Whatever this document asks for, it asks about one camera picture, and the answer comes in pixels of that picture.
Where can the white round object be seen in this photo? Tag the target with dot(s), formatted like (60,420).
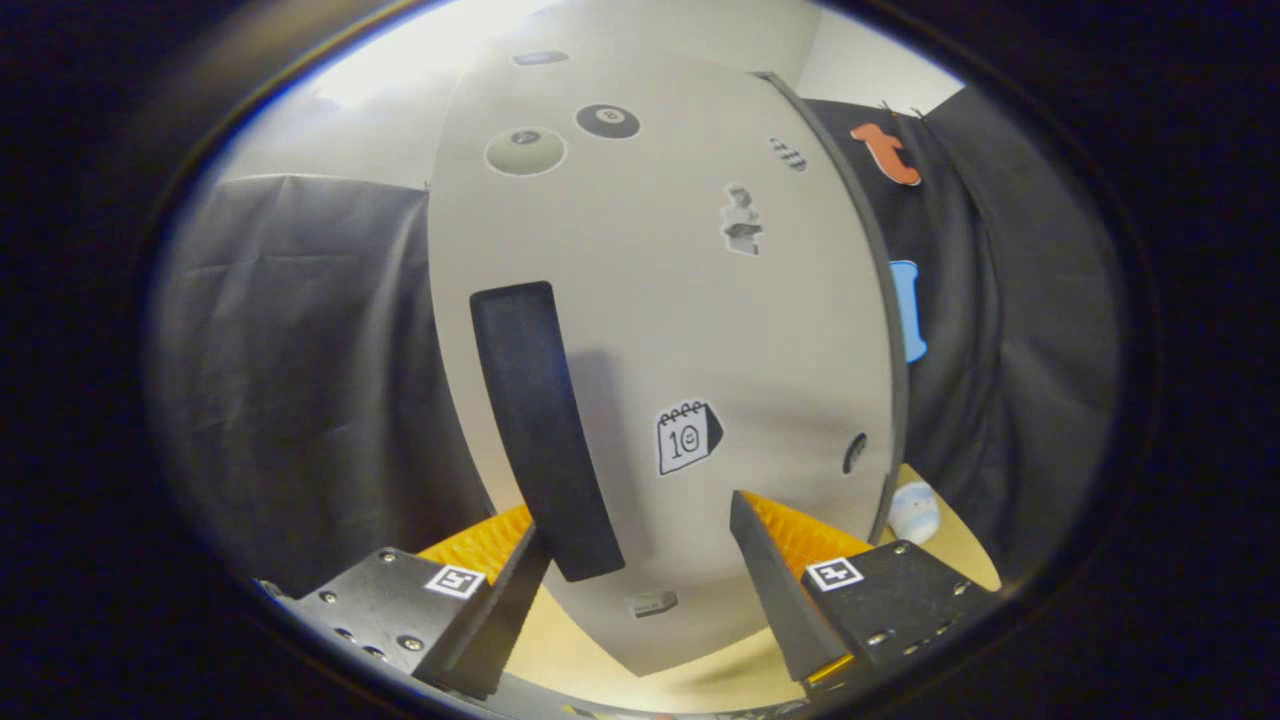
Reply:
(913,515)

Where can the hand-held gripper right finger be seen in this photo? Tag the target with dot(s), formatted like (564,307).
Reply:
(785,610)

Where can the black backdrop cloth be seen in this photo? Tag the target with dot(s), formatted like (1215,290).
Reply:
(300,350)

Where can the grey cabinet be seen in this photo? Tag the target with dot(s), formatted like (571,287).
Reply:
(899,340)

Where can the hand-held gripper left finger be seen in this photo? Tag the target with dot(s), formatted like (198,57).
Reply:
(490,630)

